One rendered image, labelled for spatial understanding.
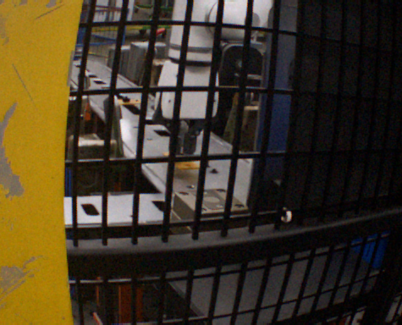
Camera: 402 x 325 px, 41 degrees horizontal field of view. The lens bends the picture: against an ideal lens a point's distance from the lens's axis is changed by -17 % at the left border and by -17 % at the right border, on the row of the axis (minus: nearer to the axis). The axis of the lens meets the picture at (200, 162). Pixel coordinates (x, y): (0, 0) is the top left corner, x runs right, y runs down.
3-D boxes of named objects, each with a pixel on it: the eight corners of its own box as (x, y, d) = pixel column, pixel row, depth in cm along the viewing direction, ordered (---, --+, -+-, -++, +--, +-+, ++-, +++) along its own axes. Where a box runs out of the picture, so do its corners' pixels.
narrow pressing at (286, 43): (240, 230, 89) (267, 2, 78) (304, 221, 94) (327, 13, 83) (243, 232, 88) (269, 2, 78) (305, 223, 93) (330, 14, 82)
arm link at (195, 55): (207, 42, 110) (206, 57, 111) (162, 41, 106) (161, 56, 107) (228, 49, 103) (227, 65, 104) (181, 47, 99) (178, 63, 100)
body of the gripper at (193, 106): (209, 52, 111) (203, 110, 114) (157, 52, 106) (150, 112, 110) (228, 60, 104) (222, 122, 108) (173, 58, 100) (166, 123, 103)
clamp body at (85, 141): (62, 284, 121) (58, 131, 110) (110, 283, 126) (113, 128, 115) (73, 305, 113) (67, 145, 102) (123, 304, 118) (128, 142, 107)
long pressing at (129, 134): (44, 65, 209) (45, 62, 208) (96, 61, 218) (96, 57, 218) (190, 225, 92) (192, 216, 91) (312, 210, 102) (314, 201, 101)
